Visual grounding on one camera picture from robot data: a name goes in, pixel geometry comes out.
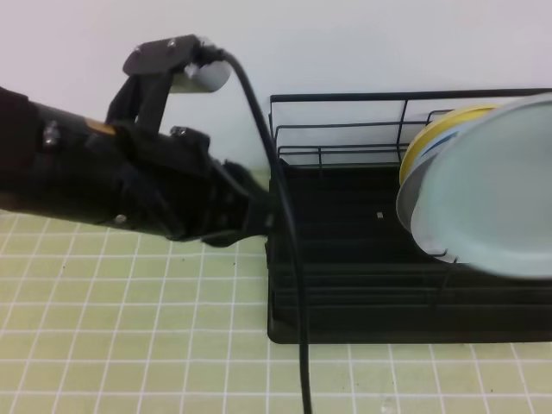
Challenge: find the black camera cable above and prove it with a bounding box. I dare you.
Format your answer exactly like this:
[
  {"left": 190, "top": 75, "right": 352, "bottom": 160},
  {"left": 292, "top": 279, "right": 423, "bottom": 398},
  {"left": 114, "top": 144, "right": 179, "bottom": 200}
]
[{"left": 215, "top": 47, "right": 313, "bottom": 414}]

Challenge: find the grey plate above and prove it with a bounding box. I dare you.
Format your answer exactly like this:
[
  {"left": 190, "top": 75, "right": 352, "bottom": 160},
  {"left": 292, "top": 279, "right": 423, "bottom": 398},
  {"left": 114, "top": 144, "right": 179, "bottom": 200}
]
[{"left": 396, "top": 154, "right": 436, "bottom": 231}]

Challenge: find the pale green plate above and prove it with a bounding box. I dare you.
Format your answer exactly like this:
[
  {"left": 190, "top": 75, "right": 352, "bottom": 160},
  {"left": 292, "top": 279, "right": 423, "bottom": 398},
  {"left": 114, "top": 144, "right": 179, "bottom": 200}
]
[{"left": 412, "top": 233, "right": 457, "bottom": 263}]

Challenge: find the yellow plate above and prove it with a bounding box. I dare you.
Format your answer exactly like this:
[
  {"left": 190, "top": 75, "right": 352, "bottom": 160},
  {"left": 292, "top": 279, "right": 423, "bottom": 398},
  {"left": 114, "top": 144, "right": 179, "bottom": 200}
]
[{"left": 399, "top": 104, "right": 496, "bottom": 184}]

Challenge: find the light blue plate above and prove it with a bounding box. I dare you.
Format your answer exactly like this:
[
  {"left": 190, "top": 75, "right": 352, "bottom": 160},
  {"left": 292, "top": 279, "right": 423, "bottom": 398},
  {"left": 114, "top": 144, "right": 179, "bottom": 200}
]
[{"left": 417, "top": 129, "right": 460, "bottom": 158}]

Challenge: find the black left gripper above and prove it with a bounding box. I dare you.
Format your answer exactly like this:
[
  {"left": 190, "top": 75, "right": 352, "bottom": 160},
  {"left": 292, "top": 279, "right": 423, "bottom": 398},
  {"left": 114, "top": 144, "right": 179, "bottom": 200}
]
[{"left": 85, "top": 128, "right": 279, "bottom": 248}]

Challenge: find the black dish rack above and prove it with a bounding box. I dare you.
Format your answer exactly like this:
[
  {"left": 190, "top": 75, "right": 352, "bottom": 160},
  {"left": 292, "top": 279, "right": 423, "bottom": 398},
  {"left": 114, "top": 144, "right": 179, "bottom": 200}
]
[{"left": 268, "top": 89, "right": 551, "bottom": 344}]

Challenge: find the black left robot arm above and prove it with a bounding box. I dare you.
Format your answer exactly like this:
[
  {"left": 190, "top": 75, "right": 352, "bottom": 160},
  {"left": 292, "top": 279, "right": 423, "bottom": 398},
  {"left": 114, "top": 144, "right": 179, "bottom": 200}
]
[{"left": 1, "top": 90, "right": 281, "bottom": 248}]

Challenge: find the light green plate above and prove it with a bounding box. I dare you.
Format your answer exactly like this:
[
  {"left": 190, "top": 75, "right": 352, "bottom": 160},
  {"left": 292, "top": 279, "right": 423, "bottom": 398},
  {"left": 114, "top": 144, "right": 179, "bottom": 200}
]
[{"left": 411, "top": 93, "right": 551, "bottom": 279}]

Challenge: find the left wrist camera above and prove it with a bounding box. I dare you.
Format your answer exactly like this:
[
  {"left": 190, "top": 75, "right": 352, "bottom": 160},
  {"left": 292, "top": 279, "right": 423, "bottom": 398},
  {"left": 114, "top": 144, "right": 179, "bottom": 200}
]
[{"left": 122, "top": 34, "right": 230, "bottom": 133}]

